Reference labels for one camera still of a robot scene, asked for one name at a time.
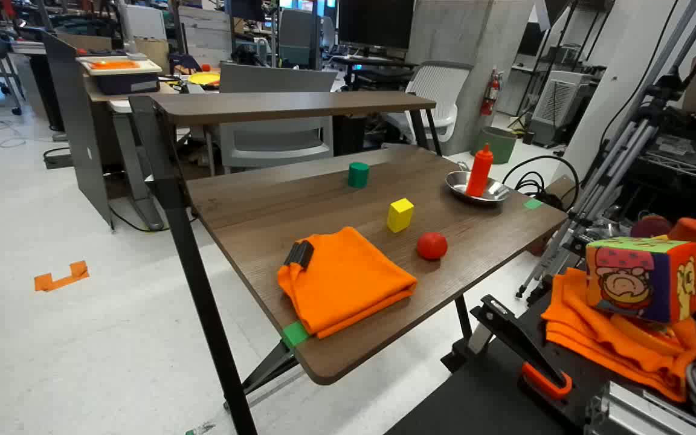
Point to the yellow block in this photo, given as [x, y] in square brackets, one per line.
[400, 216]

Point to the green block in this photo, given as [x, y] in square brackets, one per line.
[358, 174]

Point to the folded orange cloth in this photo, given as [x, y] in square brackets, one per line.
[338, 279]

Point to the red ball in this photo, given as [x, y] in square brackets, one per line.
[431, 244]

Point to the green tape corner marker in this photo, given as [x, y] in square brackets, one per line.
[294, 333]

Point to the grey office chair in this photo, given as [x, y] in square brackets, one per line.
[266, 142]

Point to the red ketchup bottle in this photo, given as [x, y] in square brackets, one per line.
[480, 171]

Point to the red fire extinguisher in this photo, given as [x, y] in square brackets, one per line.
[492, 94]

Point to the dark computer monitor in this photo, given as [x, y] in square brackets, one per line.
[376, 23]

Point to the metal tripod stand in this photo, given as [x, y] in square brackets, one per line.
[588, 217]

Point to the black orange clamp tool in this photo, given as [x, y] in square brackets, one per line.
[536, 370]

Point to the grey side desk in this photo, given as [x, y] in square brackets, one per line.
[99, 135]

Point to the orange floor tape marker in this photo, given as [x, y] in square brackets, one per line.
[46, 281]

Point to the colourful plush cube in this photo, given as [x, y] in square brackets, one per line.
[643, 277]

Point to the orange cloth pile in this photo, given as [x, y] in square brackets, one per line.
[656, 361]

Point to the black desk leg frame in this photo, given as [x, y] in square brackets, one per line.
[168, 185]

